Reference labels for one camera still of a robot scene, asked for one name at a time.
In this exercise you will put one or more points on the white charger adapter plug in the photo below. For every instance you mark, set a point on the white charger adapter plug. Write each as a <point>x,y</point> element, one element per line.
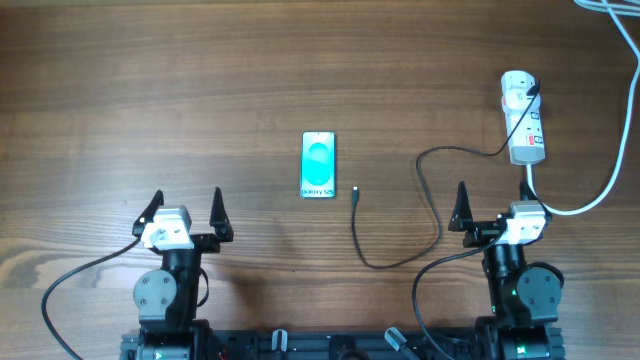
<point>520,100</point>

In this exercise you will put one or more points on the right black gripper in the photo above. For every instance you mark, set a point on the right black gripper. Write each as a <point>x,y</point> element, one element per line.
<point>481,232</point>

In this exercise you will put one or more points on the white power strip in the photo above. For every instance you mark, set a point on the white power strip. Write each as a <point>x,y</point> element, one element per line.
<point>524,130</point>

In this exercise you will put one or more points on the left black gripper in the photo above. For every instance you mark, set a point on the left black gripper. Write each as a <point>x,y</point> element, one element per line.
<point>208,242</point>

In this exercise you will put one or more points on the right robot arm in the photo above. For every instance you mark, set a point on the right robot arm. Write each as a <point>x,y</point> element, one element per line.
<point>524,296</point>

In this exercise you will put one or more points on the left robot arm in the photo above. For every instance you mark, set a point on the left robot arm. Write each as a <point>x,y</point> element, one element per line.
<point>167,298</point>

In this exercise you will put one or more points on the turquoise screen smartphone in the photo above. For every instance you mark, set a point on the turquoise screen smartphone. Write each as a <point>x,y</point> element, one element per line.
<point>318,165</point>

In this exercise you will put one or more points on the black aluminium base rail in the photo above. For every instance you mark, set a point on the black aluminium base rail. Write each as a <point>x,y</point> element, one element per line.
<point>458,343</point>

